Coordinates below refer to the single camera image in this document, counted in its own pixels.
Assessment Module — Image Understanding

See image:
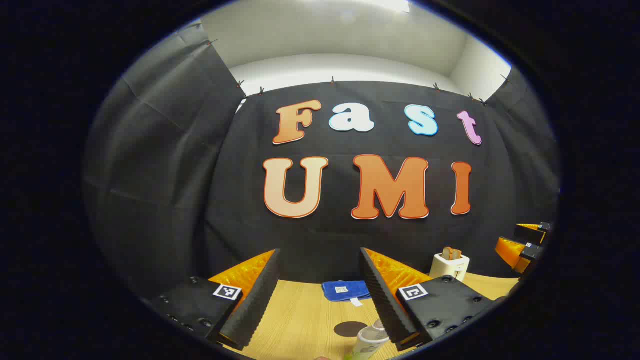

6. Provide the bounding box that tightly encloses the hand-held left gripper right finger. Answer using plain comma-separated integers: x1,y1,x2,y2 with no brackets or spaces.
359,247,506,352

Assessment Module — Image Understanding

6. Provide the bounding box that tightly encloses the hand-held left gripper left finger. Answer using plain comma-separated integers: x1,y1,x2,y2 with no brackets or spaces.
150,248,282,352

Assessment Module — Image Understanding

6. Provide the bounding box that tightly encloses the clear water bottle green label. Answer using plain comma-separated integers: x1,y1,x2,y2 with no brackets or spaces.
345,320,391,360

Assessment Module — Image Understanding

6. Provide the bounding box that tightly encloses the dark round coaster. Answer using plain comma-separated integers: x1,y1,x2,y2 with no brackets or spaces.
334,321,369,338

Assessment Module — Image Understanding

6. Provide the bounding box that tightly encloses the blue towel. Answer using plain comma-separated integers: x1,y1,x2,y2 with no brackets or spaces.
321,280,372,307

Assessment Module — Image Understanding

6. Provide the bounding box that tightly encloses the white toaster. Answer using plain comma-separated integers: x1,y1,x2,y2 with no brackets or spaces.
429,252,471,282

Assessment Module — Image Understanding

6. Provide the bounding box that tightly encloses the black backdrop cloth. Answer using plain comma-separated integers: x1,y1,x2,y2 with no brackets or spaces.
82,20,561,301

